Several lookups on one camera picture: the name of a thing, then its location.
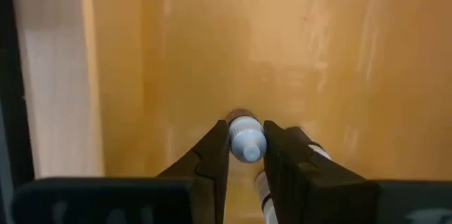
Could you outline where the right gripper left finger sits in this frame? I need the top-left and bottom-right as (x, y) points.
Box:
(157, 119), (230, 224)

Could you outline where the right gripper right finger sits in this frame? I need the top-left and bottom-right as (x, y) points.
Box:
(263, 120), (379, 224)

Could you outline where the small white-capped dropper bottle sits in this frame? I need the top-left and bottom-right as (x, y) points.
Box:
(227, 109), (268, 164)
(254, 170), (280, 224)

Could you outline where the yellow plastic bin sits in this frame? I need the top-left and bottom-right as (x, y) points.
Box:
(79, 0), (452, 224)

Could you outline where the black aluminium table frame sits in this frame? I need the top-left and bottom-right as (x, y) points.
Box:
(0, 0), (35, 196)

